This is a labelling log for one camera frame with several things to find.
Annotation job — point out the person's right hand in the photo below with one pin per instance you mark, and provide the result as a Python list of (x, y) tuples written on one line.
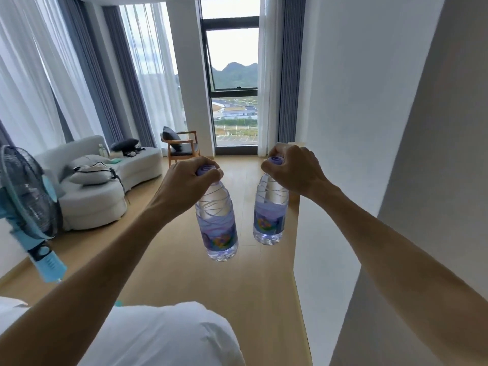
[(301, 171)]

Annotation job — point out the person's left hand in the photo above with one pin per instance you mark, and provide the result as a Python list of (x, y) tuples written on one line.
[(183, 186)]

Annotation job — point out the clear water bottle purple cap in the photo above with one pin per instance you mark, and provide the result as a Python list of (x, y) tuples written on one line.
[(270, 221), (217, 228)]

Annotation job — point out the person's right forearm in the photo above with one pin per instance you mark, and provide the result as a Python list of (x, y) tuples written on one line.
[(411, 270)]

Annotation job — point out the person's left forearm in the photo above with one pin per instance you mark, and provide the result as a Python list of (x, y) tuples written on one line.
[(84, 285)]

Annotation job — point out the wooden armchair dark seat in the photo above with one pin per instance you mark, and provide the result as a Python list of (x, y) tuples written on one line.
[(187, 148)]

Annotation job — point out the white sofa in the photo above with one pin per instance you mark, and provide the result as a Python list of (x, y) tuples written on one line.
[(91, 205)]

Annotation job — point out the grey curtain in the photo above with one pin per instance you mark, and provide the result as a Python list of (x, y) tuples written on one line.
[(91, 72), (291, 72), (127, 80)]

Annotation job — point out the white sheer curtain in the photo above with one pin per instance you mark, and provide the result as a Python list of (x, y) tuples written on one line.
[(38, 72), (270, 72), (152, 72)]

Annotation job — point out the large glass window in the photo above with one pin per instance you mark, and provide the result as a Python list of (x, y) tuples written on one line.
[(232, 72)]

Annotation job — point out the blue standing fan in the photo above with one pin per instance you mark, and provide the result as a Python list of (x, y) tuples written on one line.
[(26, 194)]

